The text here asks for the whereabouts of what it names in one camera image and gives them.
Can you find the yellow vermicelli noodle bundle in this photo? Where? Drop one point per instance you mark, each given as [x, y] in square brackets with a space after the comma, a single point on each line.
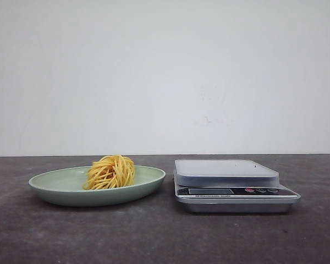
[110, 172]

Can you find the silver digital kitchen scale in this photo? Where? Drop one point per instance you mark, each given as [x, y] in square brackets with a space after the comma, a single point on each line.
[230, 186]

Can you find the light green oval plate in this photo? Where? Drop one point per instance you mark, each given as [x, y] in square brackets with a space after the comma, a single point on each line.
[65, 187]

